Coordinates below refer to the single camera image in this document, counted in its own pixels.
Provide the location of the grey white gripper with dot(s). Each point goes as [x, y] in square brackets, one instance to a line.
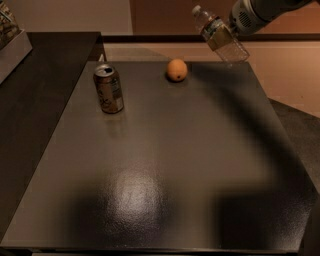
[246, 17]

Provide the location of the clear plastic water bottle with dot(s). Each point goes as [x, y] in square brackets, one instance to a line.
[231, 53]

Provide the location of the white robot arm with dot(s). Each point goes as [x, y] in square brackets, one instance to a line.
[269, 10]

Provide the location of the orange fruit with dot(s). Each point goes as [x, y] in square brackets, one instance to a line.
[176, 70]

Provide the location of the opened aluminium soda can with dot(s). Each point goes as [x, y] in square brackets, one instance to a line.
[108, 87]

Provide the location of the dark side table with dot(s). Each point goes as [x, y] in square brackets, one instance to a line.
[32, 100]

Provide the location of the grey box with snacks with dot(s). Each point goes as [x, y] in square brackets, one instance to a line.
[14, 42]

